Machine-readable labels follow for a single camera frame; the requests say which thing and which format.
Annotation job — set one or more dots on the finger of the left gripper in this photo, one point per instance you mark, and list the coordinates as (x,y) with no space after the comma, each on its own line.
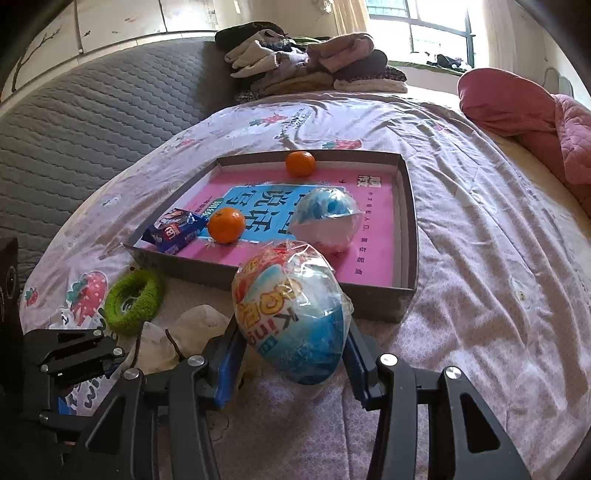
(53,351)

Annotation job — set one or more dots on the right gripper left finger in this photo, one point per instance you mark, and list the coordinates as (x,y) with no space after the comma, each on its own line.
(120,440)

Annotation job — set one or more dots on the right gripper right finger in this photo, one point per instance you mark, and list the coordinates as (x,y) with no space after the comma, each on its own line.
(466,441)

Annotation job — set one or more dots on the white drawstring cloth pouch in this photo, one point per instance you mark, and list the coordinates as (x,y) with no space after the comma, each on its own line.
(160,349)

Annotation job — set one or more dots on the green fuzzy hair scrunchie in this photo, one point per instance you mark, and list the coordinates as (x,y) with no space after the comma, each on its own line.
(133,300)

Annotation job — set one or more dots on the blue Oreo cookie packet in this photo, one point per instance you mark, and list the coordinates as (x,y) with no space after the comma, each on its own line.
(174,230)

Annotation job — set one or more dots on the orange tangerine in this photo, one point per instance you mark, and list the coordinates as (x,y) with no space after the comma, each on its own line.
(226,225)
(300,164)

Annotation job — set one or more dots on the blue white toy egg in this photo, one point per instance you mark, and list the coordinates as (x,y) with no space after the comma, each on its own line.
(327,218)

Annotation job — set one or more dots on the pink strawberry print bedsheet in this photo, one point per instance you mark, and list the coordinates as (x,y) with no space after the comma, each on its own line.
(504,283)

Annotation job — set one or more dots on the shallow grey cardboard box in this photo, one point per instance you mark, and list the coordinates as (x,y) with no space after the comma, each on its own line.
(370,302)

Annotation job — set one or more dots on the grey quilted headboard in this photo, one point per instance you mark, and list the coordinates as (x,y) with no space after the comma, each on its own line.
(66,139)

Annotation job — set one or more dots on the pink quilted blanket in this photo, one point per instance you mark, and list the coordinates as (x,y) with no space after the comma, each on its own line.
(555,128)

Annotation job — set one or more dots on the pile of folded clothes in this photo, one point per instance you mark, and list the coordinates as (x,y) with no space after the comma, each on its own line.
(265,61)

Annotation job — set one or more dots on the beige curtain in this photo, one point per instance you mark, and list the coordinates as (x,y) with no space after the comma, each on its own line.
(351,16)

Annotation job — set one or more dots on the window with dark frame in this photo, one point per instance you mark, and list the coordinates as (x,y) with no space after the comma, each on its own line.
(420,31)

